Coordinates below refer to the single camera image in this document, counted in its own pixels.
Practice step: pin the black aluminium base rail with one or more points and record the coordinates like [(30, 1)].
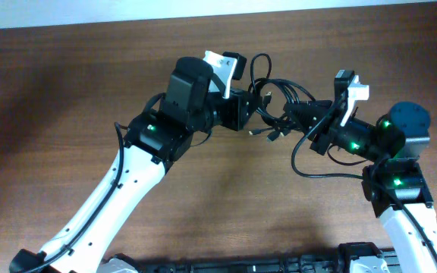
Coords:
[(347, 257)]

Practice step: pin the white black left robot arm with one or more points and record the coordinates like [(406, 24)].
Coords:
[(199, 97)]

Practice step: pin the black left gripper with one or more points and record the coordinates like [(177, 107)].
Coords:
[(237, 114)]

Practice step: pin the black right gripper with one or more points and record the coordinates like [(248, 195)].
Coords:
[(316, 109)]

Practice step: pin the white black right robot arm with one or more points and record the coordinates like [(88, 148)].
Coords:
[(393, 181)]

